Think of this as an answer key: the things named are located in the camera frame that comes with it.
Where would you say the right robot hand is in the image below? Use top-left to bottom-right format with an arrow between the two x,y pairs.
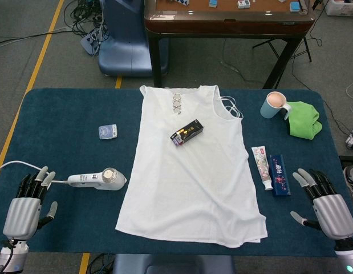
290,168 -> 353,240

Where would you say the green cloth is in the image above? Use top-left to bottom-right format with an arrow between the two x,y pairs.
286,100 -> 323,140

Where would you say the floral toothpaste tube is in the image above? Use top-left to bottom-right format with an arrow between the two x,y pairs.
251,145 -> 274,191

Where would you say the white storage bin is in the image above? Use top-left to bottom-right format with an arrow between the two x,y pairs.
324,0 -> 353,17

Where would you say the blue machine base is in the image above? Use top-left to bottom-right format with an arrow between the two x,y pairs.
98,0 -> 170,78

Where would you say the blue tissue packet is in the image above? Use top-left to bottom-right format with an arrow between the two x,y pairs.
98,123 -> 119,141

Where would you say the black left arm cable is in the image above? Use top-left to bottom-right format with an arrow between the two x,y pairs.
1,238 -> 18,272

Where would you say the white power strip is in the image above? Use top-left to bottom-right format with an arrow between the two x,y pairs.
80,28 -> 108,55

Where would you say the black floor cable tangle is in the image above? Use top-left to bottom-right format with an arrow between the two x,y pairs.
69,0 -> 108,39

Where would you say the white sleeveless shirt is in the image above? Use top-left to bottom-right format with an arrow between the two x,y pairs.
115,84 -> 270,249

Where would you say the white handheld device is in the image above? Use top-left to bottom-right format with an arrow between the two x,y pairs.
67,167 -> 127,191

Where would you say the grey device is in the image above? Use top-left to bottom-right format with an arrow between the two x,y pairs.
344,122 -> 353,150

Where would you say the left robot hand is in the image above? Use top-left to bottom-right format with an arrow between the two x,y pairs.
2,166 -> 59,239

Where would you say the light blue mug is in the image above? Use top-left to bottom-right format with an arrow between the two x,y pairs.
260,91 -> 293,121

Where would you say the black cardboard box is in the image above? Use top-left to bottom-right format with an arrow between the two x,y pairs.
169,119 -> 205,147

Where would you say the dark blue toothpaste box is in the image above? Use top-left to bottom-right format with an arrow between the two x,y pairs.
269,154 -> 293,198

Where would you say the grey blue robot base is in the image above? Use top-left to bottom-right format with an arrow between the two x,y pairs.
112,253 -> 237,274

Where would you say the brown mahjong table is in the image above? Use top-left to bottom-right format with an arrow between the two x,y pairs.
144,0 -> 317,89

